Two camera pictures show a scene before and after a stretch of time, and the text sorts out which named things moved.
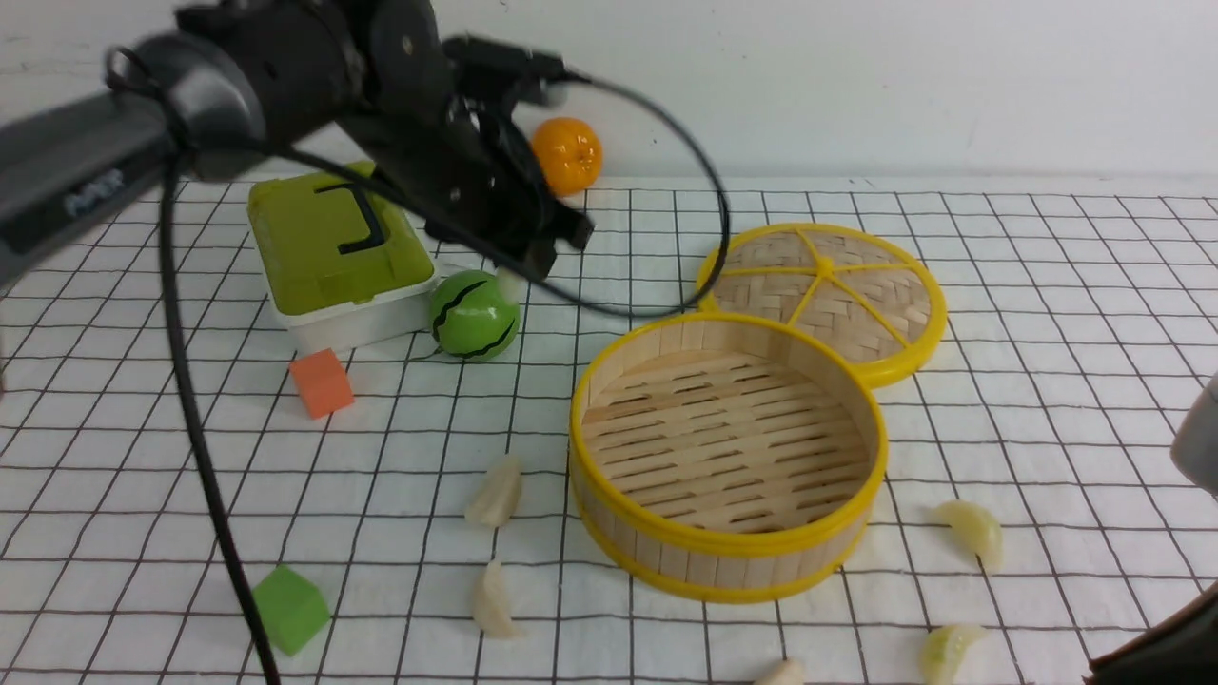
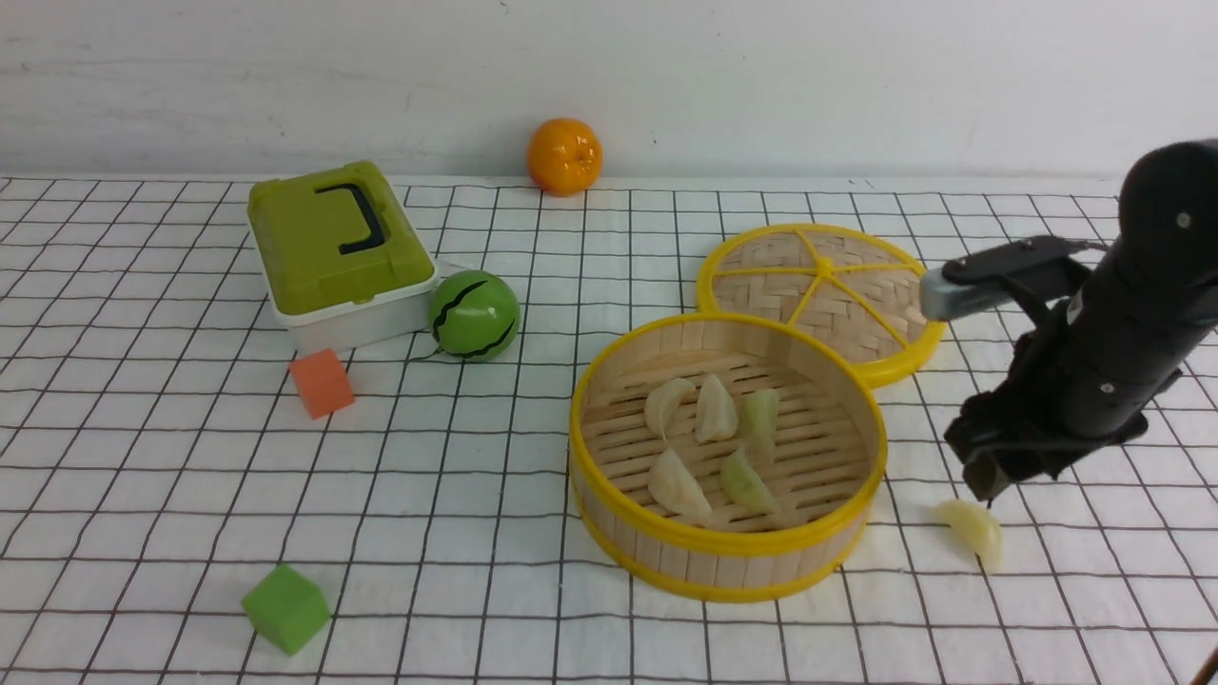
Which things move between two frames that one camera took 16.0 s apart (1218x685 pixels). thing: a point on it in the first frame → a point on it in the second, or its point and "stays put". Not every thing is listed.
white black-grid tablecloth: (408, 500) stays put
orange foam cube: (324, 382) stays put
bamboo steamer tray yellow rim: (725, 457) stays put
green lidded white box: (343, 265) stays put
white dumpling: (493, 504) → (716, 412)
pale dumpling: (975, 528) stays put
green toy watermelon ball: (471, 318) stays put
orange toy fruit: (571, 155) stays put
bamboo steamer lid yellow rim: (854, 291) stays put
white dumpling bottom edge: (790, 675) → (673, 485)
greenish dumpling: (513, 286) → (758, 421)
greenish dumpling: (942, 652) → (742, 486)
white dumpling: (491, 613) → (663, 411)
